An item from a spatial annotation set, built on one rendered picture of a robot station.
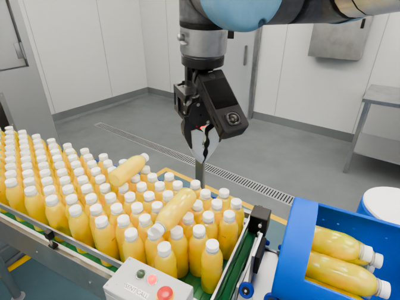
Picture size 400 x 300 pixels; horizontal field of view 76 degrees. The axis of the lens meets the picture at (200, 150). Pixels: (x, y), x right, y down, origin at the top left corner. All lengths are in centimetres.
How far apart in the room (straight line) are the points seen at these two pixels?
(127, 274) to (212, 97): 52
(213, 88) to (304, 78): 376
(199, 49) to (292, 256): 52
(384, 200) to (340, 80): 294
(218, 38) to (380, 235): 75
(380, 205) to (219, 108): 93
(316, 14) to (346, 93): 372
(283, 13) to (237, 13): 7
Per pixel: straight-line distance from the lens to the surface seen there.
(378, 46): 395
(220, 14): 29
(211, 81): 42
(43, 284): 231
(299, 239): 70
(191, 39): 41
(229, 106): 40
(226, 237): 93
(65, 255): 114
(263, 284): 95
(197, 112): 45
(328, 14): 36
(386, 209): 121
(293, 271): 71
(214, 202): 93
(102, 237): 94
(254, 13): 29
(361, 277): 78
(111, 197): 100
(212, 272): 84
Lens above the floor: 170
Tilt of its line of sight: 29 degrees down
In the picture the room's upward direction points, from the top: straight up
